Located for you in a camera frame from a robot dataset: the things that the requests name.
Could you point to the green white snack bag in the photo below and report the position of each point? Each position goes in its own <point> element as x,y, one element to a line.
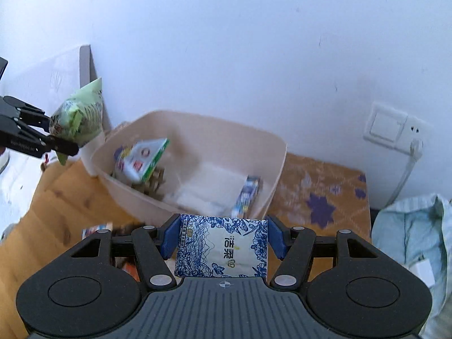
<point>143,160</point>

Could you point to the wooden desk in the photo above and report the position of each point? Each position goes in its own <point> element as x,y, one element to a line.
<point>70,197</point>

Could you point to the light green snack bag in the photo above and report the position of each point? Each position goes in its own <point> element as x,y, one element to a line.
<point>83,113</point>

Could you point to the yellow purple flowered table mat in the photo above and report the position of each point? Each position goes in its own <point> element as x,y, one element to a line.
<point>339,183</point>

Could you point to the blue printed box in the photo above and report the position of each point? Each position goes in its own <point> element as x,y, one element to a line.
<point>248,194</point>

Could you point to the white plastic packet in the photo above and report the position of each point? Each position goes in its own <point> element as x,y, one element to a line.
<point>208,192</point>

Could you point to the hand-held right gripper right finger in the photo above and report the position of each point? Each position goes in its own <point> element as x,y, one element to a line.
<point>277,238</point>

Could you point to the orange small box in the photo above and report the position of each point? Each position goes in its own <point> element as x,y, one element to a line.
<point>131,272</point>

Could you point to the white power plug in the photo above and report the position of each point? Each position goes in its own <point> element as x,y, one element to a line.
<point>416,148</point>

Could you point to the beige plastic storage bin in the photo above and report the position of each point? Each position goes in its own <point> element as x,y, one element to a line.
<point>219,141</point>

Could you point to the brown patterned pouch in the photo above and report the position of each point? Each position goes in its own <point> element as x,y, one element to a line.
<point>155,183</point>

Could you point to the blue white tissue packet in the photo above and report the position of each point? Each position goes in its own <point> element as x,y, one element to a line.
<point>219,249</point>

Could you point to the pale green cloth bag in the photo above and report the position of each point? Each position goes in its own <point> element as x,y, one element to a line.
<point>406,233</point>

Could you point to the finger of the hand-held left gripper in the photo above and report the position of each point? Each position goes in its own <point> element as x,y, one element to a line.
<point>53,144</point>
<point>26,111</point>

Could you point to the white wall switch socket plate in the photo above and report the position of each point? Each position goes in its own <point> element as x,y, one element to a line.
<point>385,123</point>

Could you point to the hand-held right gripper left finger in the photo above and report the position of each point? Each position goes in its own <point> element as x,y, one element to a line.
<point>168,236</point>

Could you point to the white charger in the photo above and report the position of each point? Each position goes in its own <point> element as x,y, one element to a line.
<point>423,272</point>

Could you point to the lavender cabinet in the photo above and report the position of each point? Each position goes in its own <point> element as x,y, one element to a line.
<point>46,77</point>

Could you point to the small printed packet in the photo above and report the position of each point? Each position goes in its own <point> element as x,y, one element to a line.
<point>95,231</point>

